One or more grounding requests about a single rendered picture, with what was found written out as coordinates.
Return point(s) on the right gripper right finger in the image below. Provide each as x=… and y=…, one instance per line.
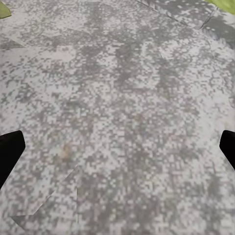
x=227, y=146

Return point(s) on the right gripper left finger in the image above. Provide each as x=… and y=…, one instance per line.
x=12, y=146

